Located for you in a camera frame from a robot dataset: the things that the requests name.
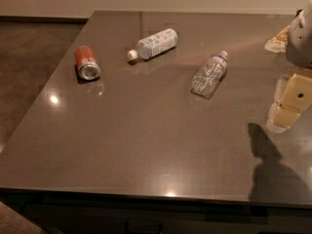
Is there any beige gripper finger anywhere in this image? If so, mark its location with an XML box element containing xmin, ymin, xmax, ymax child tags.
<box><xmin>266</xmin><ymin>69</ymin><xmax>312</xmax><ymax>134</ymax></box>
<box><xmin>264</xmin><ymin>25</ymin><xmax>291</xmax><ymax>53</ymax></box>

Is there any red coke can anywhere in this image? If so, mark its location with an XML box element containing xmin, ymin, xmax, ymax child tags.
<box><xmin>74</xmin><ymin>46</ymin><xmax>100</xmax><ymax>81</ymax></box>

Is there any clear plastic water bottle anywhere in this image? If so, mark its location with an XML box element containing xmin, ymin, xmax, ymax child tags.
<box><xmin>191</xmin><ymin>51</ymin><xmax>228</xmax><ymax>99</ymax></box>

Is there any white labelled plastic bottle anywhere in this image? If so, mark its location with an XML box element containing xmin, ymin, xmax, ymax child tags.
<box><xmin>128</xmin><ymin>28</ymin><xmax>178</xmax><ymax>60</ymax></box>

